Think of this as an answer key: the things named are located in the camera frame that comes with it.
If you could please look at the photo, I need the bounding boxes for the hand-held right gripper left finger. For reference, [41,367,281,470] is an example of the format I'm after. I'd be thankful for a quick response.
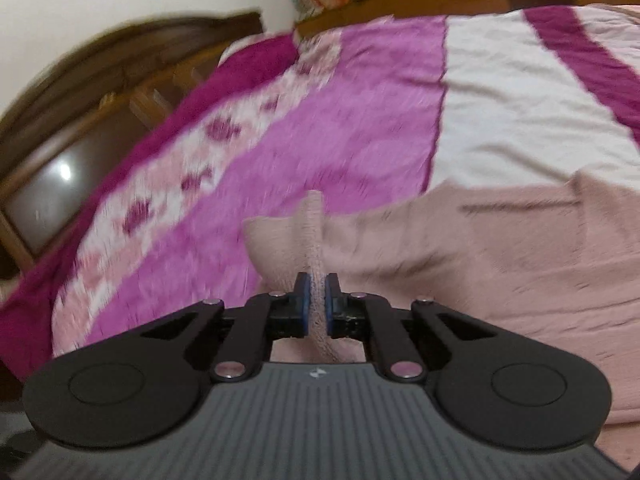
[140,272,311,383]

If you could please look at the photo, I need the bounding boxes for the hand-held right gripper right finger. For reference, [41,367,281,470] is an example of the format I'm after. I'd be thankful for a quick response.
[325,272,501,383]

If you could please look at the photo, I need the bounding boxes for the pink knitted cardigan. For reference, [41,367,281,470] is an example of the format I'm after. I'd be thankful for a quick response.
[242,180,640,478]

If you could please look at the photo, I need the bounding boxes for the pink and white striped bedspread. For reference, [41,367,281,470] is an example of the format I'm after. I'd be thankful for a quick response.
[0,4,640,386]

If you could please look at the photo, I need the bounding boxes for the magenta pillow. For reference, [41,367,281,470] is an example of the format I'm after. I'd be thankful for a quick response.
[150,32,302,131]

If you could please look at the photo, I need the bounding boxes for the dark wooden headboard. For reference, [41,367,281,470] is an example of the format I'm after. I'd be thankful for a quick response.
[0,9,264,281]

